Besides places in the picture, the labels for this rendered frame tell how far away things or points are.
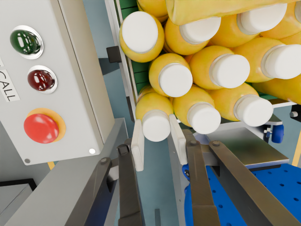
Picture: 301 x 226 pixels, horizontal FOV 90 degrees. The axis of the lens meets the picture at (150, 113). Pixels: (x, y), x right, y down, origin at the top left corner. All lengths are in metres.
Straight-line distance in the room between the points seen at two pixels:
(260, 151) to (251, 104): 0.15
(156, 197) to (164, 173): 0.36
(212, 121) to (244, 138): 0.19
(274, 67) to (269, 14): 0.06
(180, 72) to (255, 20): 0.09
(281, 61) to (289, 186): 0.24
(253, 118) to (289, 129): 1.72
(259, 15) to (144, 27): 0.12
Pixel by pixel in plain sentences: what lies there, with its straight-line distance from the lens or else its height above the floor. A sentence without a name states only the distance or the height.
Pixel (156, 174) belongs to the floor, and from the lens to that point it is 1.72.
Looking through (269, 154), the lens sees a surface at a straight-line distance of 0.36.
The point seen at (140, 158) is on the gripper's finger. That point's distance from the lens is 0.16.
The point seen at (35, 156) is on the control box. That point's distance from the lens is 0.24.
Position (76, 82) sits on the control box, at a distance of 0.18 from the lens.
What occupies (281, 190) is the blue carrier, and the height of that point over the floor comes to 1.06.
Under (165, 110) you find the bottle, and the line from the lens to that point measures 0.22.
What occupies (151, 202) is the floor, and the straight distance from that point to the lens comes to 2.00.
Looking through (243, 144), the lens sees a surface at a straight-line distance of 0.37.
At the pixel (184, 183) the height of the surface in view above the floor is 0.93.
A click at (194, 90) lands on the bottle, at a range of 0.25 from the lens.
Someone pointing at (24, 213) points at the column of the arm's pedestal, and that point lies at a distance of 0.81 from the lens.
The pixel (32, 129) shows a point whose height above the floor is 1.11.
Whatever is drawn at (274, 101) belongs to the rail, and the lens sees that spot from 0.41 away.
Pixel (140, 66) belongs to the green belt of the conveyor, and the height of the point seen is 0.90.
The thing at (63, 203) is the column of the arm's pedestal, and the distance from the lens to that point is 0.75.
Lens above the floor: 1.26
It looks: 69 degrees down
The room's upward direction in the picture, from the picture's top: 177 degrees clockwise
